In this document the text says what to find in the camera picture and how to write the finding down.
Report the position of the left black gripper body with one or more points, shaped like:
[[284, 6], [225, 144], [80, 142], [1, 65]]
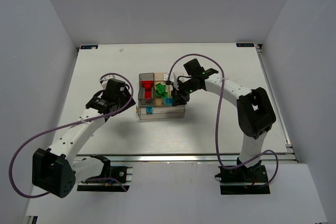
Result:
[[125, 102]]

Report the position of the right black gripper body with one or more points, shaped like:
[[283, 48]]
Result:
[[179, 94]]

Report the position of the long cyan lego brick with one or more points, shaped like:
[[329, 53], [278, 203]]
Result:
[[168, 101]]

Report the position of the small green lego brick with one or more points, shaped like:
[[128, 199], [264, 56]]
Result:
[[164, 95]]

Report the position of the long green lego brick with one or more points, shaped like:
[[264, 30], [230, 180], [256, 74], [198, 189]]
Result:
[[160, 87], [157, 94]]

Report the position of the red lego brick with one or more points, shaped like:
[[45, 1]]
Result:
[[148, 94], [147, 84]]

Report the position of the small cyan lego brick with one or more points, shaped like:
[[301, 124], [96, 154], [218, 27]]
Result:
[[149, 109]]

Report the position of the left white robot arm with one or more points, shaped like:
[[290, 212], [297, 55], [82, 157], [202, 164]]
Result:
[[55, 169]]

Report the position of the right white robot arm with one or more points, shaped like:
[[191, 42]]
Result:
[[254, 110]]

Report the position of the clear plastic bin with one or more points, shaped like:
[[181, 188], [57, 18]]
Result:
[[181, 77]]

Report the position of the long clear plastic drawer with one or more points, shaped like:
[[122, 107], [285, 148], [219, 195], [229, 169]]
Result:
[[161, 112]]

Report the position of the orange tinted plastic bin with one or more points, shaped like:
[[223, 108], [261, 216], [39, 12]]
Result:
[[158, 78]]

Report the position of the grey smoked plastic bin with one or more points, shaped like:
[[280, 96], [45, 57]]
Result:
[[141, 99]]

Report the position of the left blue corner label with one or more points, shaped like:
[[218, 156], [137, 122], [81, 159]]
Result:
[[88, 47]]

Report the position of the blue corner label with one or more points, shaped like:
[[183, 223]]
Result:
[[243, 45], [88, 47]]

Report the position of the right blue corner label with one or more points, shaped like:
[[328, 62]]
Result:
[[243, 45]]

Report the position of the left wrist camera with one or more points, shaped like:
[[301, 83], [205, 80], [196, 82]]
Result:
[[106, 78]]

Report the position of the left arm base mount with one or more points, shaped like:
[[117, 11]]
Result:
[[96, 173]]

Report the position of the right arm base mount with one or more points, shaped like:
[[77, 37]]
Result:
[[243, 181]]

